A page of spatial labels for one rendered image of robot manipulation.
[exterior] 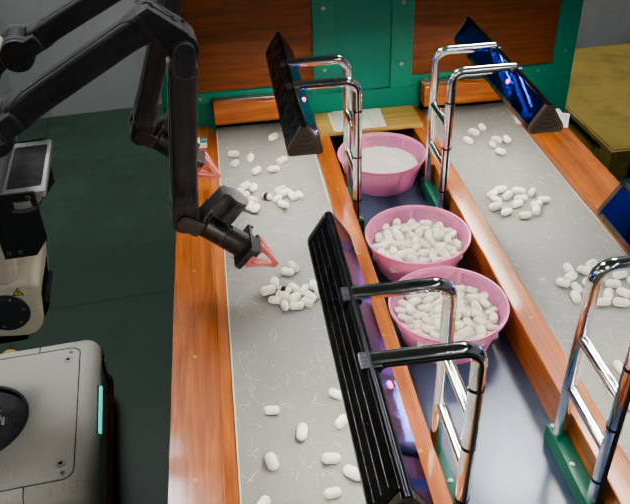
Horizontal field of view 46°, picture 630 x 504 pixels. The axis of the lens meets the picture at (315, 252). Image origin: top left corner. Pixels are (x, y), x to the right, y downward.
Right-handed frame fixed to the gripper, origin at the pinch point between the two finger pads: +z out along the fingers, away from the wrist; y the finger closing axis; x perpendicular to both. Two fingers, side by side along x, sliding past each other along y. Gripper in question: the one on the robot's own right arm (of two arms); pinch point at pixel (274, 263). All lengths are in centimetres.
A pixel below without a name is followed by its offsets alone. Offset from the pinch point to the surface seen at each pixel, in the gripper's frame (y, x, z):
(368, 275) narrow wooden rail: -1.9, -10.5, 19.8
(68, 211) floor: 170, 116, -13
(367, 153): 64, -17, 31
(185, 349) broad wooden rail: -20.2, 17.7, -12.4
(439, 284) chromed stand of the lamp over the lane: -52, -37, -2
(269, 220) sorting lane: 30.0, 4.7, 5.5
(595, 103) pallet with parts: 201, -72, 180
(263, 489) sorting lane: -56, 11, 0
